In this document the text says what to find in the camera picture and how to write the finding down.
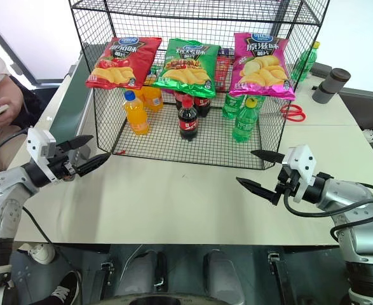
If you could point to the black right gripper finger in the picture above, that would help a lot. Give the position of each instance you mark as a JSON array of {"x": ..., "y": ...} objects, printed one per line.
[
  {"x": 259, "y": 190},
  {"x": 268, "y": 155}
]

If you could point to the green soda bottle yellow cap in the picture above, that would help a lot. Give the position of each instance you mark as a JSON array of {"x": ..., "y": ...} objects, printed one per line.
[
  {"x": 245, "y": 122},
  {"x": 231, "y": 106},
  {"x": 305, "y": 63}
]

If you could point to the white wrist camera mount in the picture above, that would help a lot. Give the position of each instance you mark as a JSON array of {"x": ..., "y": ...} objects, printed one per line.
[
  {"x": 38, "y": 143},
  {"x": 303, "y": 162}
]

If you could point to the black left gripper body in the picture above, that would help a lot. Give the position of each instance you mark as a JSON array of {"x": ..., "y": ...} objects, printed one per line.
[{"x": 60, "y": 166}]

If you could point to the orange soda bottle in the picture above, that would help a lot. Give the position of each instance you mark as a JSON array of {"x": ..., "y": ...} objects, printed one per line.
[
  {"x": 136, "y": 116},
  {"x": 152, "y": 98}
]

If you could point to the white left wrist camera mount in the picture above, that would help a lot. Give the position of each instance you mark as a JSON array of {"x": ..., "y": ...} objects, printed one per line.
[{"x": 38, "y": 143}]

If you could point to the red snack pack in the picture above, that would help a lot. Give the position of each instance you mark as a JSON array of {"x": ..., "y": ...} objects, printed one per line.
[{"x": 222, "y": 68}]

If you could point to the grey rounded robot foot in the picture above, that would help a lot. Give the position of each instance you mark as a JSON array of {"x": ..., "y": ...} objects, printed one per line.
[{"x": 224, "y": 276}]

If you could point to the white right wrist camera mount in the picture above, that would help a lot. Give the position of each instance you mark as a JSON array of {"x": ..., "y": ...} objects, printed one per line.
[{"x": 303, "y": 162}]

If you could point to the green potato chips bag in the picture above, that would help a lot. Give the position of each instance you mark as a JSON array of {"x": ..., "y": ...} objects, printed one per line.
[{"x": 186, "y": 68}]

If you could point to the person's hand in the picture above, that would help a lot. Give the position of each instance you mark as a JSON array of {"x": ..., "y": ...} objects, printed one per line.
[{"x": 9, "y": 109}]

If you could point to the black sneaker white laces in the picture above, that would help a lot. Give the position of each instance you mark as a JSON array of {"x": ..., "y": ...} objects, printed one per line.
[{"x": 62, "y": 287}]

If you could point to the red potato chips bag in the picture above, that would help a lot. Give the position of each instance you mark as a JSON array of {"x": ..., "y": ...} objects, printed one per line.
[{"x": 122, "y": 60}]

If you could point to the grey stacked cylinder weights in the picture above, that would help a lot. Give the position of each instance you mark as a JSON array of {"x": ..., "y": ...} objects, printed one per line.
[{"x": 329, "y": 87}]

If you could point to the magenta potato chips bag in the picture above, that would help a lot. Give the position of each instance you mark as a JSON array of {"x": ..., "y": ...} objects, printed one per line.
[{"x": 262, "y": 66}]

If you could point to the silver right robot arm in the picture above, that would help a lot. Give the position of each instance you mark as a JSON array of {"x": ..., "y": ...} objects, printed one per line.
[{"x": 354, "y": 197}]

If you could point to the dark green conveyor belt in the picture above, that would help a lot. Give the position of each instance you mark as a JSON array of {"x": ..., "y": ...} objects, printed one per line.
[{"x": 68, "y": 105}]

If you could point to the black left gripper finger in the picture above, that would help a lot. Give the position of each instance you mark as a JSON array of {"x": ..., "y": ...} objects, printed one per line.
[
  {"x": 81, "y": 141},
  {"x": 92, "y": 163}
]

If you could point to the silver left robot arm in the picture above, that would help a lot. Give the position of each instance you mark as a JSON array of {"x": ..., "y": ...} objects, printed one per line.
[{"x": 5, "y": 193}]

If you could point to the cola bottle red cap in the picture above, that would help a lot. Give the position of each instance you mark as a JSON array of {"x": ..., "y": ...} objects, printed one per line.
[
  {"x": 202, "y": 106},
  {"x": 187, "y": 124}
]

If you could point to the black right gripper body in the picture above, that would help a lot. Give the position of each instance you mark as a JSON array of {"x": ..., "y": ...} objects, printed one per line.
[{"x": 288, "y": 184}]

